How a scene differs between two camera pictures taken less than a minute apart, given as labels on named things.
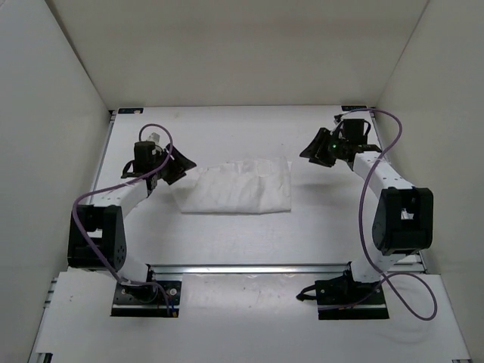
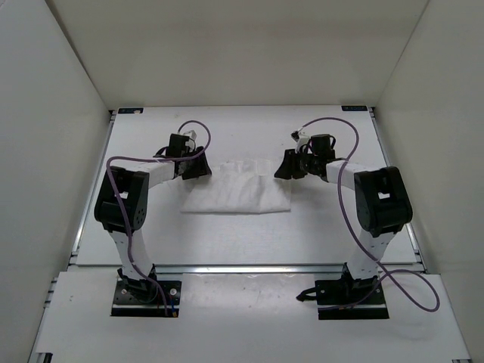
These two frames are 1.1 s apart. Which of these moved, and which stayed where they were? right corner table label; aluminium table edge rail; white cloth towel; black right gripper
Moved: black right gripper
Stayed: white cloth towel; right corner table label; aluminium table edge rail
